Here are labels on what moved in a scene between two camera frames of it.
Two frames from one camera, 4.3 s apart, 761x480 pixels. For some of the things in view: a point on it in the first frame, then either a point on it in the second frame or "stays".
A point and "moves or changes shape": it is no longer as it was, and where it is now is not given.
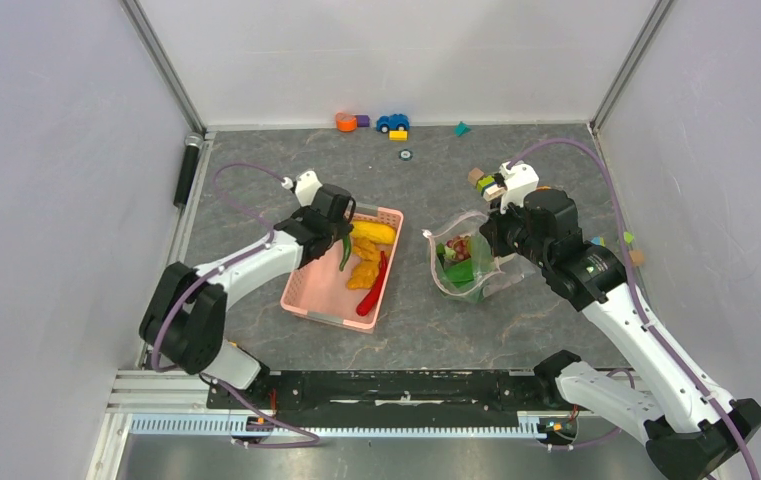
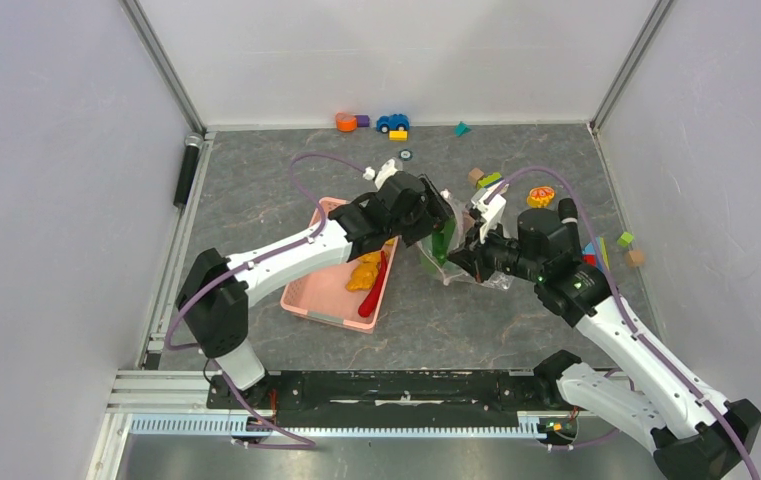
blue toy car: [395, 122] stays
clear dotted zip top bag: [464, 267] moves or changes shape
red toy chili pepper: [364, 305] stays
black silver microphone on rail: [193, 142] stays
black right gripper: [493, 226] to [472, 258]
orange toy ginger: [367, 268] stays
